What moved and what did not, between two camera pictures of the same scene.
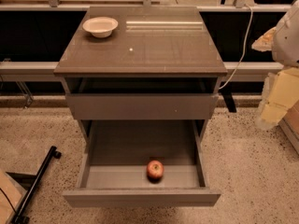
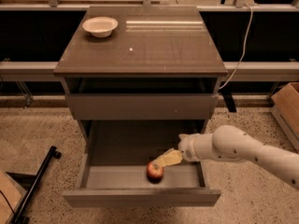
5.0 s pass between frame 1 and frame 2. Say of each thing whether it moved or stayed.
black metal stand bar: stayed
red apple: stayed
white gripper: moved
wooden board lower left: stayed
